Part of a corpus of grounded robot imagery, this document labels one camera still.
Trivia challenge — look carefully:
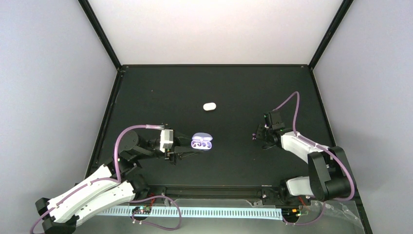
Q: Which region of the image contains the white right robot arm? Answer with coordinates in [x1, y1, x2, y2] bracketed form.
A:
[253, 111, 356, 204]

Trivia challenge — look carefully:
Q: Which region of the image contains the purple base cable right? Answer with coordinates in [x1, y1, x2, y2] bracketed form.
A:
[282, 201, 326, 226]

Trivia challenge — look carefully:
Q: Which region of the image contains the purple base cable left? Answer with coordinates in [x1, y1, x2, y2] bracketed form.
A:
[131, 195, 183, 232]

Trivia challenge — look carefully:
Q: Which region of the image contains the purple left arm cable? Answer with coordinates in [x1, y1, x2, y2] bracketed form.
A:
[29, 124, 165, 234]

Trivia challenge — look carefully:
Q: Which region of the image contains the purple earbud charging case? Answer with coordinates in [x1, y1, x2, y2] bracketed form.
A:
[191, 133, 213, 151]

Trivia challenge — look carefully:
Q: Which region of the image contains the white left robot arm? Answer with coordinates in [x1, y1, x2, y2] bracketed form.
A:
[35, 125, 213, 234]

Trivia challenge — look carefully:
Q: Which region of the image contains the black enclosure frame post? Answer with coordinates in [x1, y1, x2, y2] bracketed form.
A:
[78, 0, 122, 70]

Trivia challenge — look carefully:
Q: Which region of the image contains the white slotted cable duct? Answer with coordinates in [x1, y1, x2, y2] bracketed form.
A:
[99, 206, 282, 220]

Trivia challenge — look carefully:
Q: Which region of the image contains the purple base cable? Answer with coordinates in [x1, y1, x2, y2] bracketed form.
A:
[282, 201, 326, 226]
[131, 195, 183, 232]

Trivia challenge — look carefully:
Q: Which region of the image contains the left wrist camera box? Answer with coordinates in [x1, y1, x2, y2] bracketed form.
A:
[159, 129, 174, 153]

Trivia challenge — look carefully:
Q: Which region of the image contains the white earbud charging case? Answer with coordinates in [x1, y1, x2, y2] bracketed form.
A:
[203, 102, 217, 111]

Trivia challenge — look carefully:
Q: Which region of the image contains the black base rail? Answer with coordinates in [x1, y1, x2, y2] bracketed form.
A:
[135, 184, 360, 207]

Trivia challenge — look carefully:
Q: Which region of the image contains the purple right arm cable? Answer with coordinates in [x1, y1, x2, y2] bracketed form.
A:
[264, 91, 356, 201]

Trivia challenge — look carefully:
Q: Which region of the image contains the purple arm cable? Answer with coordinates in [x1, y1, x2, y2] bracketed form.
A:
[29, 124, 165, 234]
[264, 91, 356, 201]

